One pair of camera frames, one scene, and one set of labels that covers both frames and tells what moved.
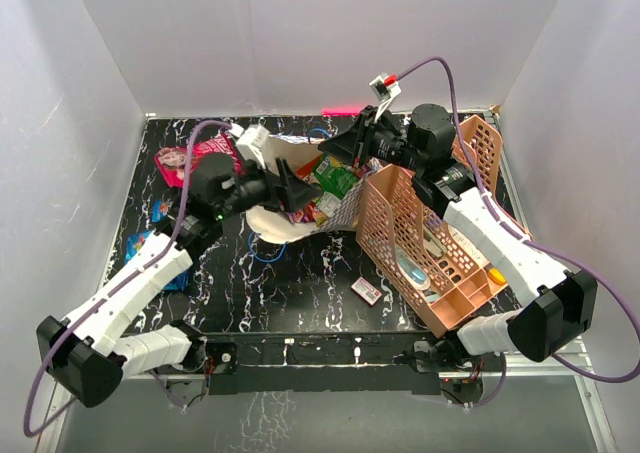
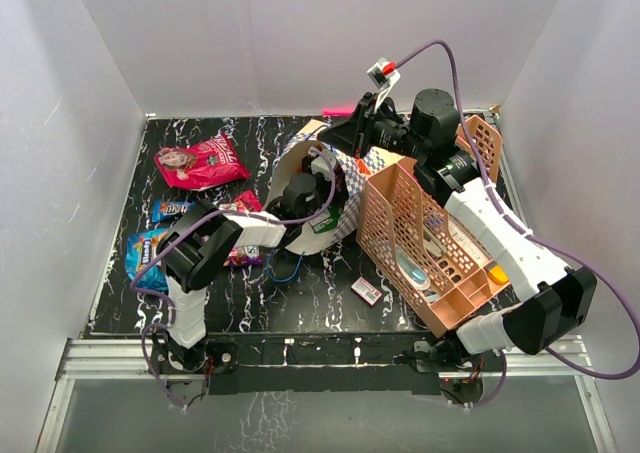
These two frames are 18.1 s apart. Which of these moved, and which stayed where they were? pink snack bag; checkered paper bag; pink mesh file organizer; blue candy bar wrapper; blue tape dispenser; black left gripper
Moved: black left gripper; checkered paper bag
Stayed: pink snack bag; pink mesh file organizer; blue tape dispenser; blue candy bar wrapper
